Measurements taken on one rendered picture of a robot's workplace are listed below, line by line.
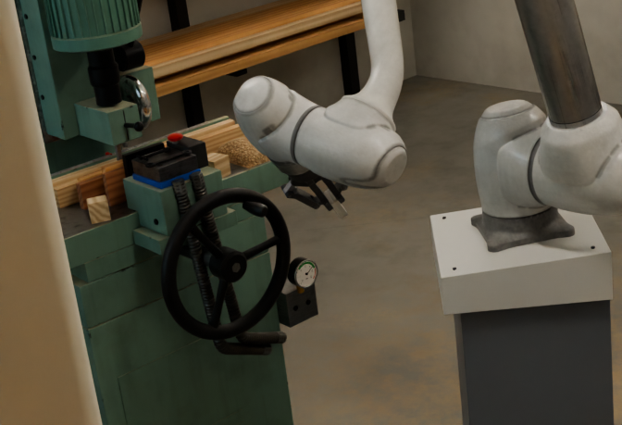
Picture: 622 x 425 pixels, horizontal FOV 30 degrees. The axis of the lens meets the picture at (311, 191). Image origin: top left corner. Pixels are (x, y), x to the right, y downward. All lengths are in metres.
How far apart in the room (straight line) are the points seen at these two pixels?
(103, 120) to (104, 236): 0.25
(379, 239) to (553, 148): 2.11
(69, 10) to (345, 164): 0.70
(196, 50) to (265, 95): 2.95
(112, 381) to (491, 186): 0.85
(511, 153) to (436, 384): 1.13
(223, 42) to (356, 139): 3.10
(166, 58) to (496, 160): 2.54
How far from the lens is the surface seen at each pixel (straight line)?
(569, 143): 2.19
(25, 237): 0.42
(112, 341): 2.28
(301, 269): 2.43
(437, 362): 3.41
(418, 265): 4.02
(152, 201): 2.17
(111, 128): 2.31
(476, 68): 6.09
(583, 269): 2.34
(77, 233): 2.18
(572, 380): 2.49
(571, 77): 2.15
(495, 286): 2.33
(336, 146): 1.80
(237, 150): 2.42
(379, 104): 1.84
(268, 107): 1.83
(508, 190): 2.35
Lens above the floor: 1.66
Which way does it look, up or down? 20 degrees down
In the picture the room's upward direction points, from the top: 7 degrees counter-clockwise
